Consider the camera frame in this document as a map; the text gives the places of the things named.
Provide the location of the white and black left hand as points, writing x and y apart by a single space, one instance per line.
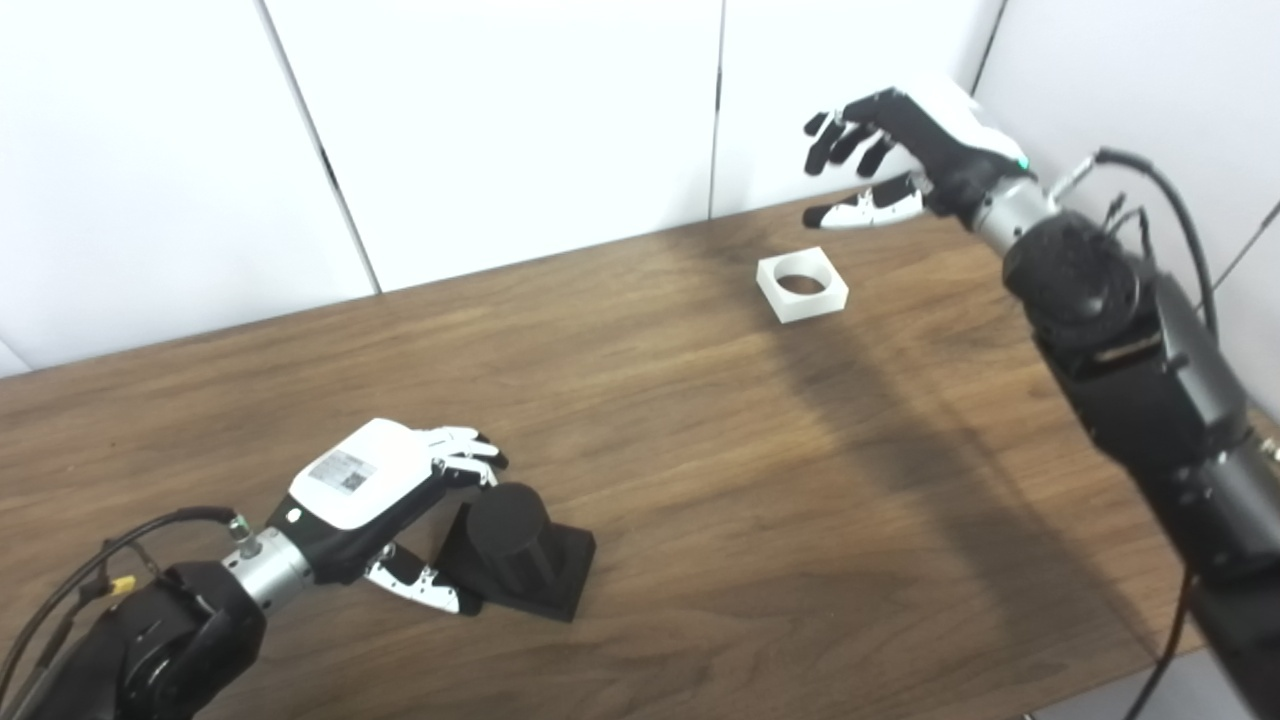
365 480

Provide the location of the white and black right hand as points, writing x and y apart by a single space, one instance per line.
940 140

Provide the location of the black peg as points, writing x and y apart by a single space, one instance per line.
520 550

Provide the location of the white square piece with hole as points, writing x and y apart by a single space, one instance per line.
810 305

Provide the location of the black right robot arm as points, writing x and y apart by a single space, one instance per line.
1140 370

